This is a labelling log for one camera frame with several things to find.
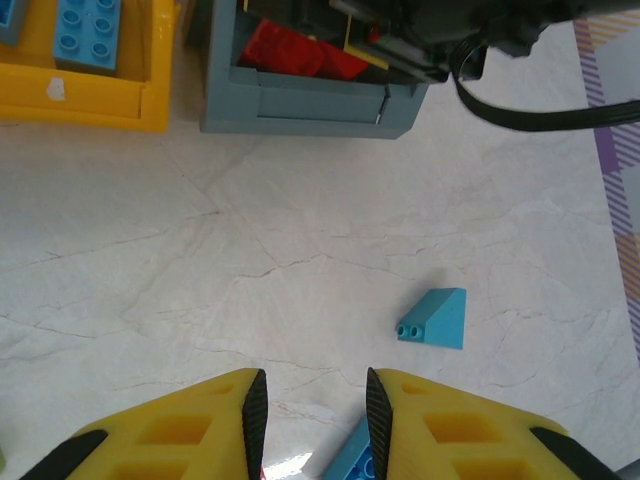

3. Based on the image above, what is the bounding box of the blue eight-stud lego brick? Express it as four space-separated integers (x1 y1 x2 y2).
53 0 125 77

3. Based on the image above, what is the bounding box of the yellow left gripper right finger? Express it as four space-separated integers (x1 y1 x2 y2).
366 367 596 480

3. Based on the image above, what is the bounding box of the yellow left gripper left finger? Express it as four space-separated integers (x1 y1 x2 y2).
49 368 269 480

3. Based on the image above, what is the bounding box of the small red lego brick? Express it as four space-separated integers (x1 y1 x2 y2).
317 40 370 81

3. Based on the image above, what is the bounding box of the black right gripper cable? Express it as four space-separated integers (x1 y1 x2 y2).
447 32 640 132

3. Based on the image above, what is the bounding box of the grey plastic bin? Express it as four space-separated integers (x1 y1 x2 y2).
199 0 431 140

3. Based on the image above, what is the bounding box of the large red lego brick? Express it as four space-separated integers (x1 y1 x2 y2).
236 18 326 77

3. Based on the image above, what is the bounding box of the yellow plastic bin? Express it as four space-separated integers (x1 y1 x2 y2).
0 0 182 134

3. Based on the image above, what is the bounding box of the cyan sloped lego brick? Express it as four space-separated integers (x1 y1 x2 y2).
323 418 375 480
397 287 468 349

